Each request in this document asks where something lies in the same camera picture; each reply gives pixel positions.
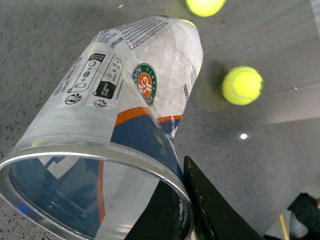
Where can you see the black left gripper left finger inside can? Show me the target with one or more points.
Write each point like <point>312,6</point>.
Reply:
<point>161,218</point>

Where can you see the black left gripper right finger outside can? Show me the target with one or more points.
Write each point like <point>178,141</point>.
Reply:
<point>215,219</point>

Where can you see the clear Wilson tennis ball can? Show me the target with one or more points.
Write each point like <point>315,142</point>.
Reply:
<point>90,161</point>

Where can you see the plain yellow tennis ball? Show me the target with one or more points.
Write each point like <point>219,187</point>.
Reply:
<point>242,85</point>

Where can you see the Wilson 3 tennis ball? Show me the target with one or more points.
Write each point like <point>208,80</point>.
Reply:
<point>205,8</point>

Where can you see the gloved hand at corner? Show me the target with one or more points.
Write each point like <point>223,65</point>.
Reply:
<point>306,209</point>

